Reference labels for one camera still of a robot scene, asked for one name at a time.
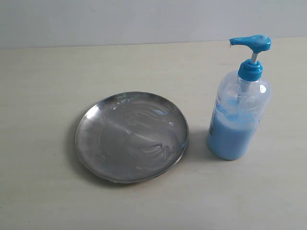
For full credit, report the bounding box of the blue soap pump bottle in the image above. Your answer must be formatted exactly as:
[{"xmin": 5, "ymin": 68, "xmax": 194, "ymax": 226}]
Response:
[{"xmin": 207, "ymin": 34, "xmax": 272, "ymax": 160}]

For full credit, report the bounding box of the round stainless steel plate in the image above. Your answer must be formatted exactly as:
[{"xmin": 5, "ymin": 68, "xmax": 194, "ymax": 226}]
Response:
[{"xmin": 74, "ymin": 92, "xmax": 189, "ymax": 184}]

